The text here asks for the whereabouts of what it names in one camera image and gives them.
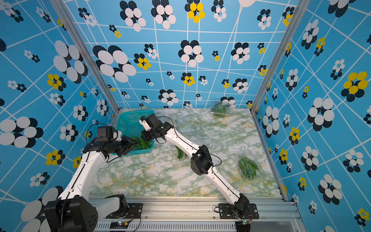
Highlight aluminium frame post left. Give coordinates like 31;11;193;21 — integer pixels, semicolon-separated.
51;1;120;114

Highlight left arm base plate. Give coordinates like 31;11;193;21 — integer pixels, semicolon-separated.
105;203;143;219

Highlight aluminium frame post right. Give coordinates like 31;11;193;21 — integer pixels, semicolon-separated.
251;0;310;115

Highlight teal plastic basket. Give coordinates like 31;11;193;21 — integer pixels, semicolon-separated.
116;109;155;156

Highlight clear clamshell with peppers right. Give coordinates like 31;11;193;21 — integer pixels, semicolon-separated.
238;156;259;180

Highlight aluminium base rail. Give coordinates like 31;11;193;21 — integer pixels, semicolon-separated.
95;197;306;232

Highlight green peppers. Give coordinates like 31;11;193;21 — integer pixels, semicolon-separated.
131;136;152;149

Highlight aluminium frame post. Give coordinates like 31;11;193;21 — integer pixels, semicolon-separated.
51;1;120;114
251;0;310;115

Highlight clear clamshell with peppers back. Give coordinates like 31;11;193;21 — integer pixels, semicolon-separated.
211;101;231;118

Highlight left controller board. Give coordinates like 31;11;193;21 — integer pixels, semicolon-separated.
109;221;130;232

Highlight clear clamshell with peppers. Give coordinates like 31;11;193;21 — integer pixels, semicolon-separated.
211;101;231;118
238;156;259;180
175;146;187;159

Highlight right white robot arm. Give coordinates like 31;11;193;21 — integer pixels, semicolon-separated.
139;114;252;219

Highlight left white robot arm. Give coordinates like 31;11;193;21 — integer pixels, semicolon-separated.
44;126;137;232

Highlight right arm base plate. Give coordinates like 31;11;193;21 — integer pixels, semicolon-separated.
218;203;260;219

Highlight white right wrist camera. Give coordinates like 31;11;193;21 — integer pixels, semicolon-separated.
140;116;152;131

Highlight clear clamshell with peppers front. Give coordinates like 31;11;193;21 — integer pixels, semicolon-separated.
175;146;187;159

